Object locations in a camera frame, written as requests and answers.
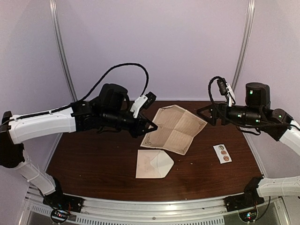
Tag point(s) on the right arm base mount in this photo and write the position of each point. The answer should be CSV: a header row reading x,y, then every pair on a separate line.
x,y
245,205

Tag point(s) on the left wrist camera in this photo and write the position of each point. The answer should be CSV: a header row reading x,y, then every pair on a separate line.
x,y
142,102

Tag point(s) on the aluminium frame post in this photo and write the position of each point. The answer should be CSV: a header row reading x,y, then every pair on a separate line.
x,y
250,13
61,50

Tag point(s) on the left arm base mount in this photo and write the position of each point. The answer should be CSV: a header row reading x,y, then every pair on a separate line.
x,y
65,210

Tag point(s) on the sticker strip with seals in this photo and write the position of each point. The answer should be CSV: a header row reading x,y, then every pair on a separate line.
x,y
222,153

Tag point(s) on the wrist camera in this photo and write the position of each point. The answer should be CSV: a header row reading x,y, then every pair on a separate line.
x,y
142,102
225,89

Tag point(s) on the white letter paper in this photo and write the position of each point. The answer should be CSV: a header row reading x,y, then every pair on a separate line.
x,y
176,129

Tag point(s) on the right aluminium frame post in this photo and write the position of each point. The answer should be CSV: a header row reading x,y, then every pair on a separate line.
x,y
250,13

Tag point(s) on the cream envelope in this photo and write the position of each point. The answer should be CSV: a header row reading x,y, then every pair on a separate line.
x,y
153,164

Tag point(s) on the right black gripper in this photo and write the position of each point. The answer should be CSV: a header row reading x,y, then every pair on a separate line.
x,y
214,109

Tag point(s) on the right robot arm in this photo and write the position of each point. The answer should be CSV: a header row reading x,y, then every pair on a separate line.
x,y
258,115

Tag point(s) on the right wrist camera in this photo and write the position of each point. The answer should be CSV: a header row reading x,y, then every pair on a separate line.
x,y
225,89

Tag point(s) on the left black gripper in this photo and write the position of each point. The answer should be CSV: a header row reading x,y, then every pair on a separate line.
x,y
139,130

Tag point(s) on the left aluminium frame post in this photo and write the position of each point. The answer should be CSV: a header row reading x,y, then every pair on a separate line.
x,y
61,50

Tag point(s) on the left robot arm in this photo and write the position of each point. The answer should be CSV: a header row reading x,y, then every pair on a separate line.
x,y
110,111

